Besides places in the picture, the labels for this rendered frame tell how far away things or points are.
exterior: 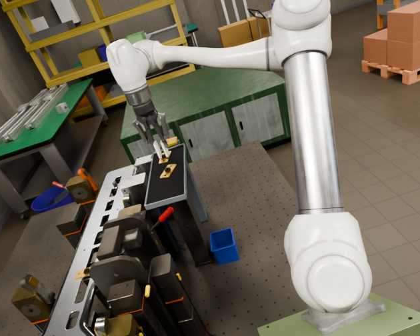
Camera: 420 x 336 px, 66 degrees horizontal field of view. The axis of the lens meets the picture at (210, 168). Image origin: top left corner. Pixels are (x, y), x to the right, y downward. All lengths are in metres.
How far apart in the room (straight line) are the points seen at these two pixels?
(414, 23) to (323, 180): 3.59
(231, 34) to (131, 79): 5.53
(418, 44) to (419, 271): 2.75
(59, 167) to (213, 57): 2.86
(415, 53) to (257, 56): 3.43
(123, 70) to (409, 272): 1.86
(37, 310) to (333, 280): 0.93
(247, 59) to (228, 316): 0.87
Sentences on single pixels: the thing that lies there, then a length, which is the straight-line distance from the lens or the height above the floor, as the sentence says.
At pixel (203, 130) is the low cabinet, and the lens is 3.11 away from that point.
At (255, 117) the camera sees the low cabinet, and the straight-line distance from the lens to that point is 3.19.
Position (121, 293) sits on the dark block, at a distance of 0.90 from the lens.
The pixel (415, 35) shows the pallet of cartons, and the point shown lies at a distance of 4.30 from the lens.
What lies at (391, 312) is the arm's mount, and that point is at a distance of 0.97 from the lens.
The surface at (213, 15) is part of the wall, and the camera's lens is 8.10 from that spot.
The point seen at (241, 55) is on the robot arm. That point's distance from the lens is 1.04.
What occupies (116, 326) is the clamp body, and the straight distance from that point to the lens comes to 0.91.
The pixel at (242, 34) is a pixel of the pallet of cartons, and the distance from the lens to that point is 6.63.
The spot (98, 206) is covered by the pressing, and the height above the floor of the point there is 1.00.
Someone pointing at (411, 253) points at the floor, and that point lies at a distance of 2.32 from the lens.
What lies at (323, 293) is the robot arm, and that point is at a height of 1.16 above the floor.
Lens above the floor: 1.73
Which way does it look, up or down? 30 degrees down
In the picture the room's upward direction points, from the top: 19 degrees counter-clockwise
